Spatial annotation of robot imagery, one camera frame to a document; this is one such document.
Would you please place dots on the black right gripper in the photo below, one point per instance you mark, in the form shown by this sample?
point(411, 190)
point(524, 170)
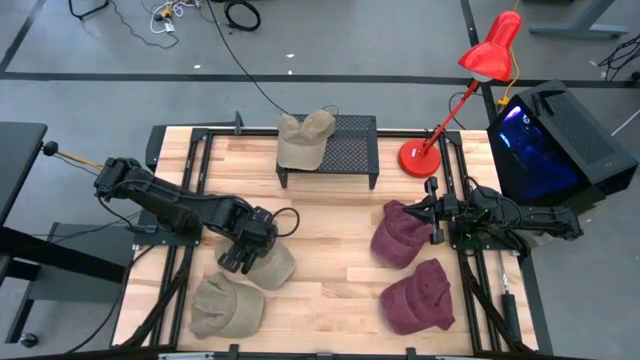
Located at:
point(434, 210)

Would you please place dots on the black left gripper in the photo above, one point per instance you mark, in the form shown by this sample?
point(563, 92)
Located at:
point(240, 225)

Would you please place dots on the maroon baseball cap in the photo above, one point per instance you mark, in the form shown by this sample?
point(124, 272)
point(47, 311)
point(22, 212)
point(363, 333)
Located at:
point(397, 240)
point(417, 300)

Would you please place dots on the beige baseball cap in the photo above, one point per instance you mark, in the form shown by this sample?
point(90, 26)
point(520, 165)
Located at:
point(277, 270)
point(302, 145)
point(225, 307)

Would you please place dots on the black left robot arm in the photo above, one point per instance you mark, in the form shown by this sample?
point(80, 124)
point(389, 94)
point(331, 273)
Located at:
point(165, 202)

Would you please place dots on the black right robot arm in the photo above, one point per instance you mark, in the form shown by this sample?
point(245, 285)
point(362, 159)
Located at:
point(525, 220)

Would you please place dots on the red desk lamp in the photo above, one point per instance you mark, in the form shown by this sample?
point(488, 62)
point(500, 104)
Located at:
point(420, 160)

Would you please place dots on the black perforated metal shelf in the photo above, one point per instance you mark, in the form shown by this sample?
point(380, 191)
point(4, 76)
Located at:
point(355, 145)

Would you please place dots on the silver aluminium bar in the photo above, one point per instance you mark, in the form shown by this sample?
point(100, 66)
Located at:
point(185, 356)

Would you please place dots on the black computer tower blue light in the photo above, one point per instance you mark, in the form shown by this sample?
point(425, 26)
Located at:
point(575, 130)

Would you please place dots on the grey metal desk leg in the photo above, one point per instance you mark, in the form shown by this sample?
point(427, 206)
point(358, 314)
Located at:
point(575, 29)

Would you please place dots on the black side desk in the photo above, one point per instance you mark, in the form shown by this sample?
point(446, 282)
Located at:
point(20, 165)

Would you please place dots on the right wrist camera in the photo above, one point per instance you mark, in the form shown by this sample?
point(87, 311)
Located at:
point(448, 205)

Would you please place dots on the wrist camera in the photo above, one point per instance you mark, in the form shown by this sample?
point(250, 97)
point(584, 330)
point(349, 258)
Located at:
point(264, 226)
point(448, 205)

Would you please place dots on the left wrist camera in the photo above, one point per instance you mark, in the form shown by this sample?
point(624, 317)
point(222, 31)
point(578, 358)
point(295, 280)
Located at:
point(264, 226)

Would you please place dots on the black aluminium rig frame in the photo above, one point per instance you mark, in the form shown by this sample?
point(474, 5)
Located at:
point(250, 133)

